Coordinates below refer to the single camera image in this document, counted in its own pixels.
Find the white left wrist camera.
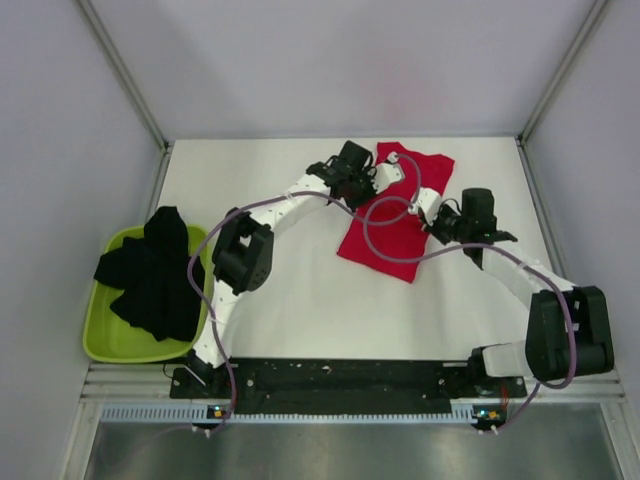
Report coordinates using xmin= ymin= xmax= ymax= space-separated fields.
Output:
xmin=373 ymin=151 xmax=405 ymax=194

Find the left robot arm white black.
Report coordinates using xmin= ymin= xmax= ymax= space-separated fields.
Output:
xmin=186 ymin=141 xmax=377 ymax=397

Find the black t shirt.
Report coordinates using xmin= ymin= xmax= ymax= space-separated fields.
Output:
xmin=94 ymin=206 xmax=201 ymax=342

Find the aluminium frame post left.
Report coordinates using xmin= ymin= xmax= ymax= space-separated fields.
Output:
xmin=74 ymin=0 xmax=171 ymax=151

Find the aluminium frame post right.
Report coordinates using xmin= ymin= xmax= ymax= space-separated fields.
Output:
xmin=517 ymin=0 xmax=613 ymax=147

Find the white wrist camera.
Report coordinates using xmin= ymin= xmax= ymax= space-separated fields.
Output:
xmin=407 ymin=187 xmax=443 ymax=224
xmin=373 ymin=151 xmax=405 ymax=194

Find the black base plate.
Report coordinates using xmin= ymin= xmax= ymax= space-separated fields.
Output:
xmin=169 ymin=357 xmax=526 ymax=416

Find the red t shirt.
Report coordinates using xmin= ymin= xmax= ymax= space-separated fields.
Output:
xmin=337 ymin=141 xmax=455 ymax=283

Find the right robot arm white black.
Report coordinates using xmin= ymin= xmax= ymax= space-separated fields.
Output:
xmin=412 ymin=188 xmax=615 ymax=396

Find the aluminium frame post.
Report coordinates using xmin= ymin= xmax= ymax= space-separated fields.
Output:
xmin=74 ymin=0 xmax=171 ymax=151
xmin=517 ymin=0 xmax=613 ymax=147

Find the grey slotted cable duct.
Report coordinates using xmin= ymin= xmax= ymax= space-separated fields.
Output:
xmin=99 ymin=402 xmax=506 ymax=426

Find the green plastic bin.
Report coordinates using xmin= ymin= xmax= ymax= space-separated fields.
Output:
xmin=83 ymin=224 xmax=214 ymax=364

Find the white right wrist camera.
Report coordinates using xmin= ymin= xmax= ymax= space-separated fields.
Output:
xmin=407 ymin=187 xmax=443 ymax=224

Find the aluminium side rail right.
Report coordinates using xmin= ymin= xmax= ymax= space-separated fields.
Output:
xmin=515 ymin=137 xmax=571 ymax=279

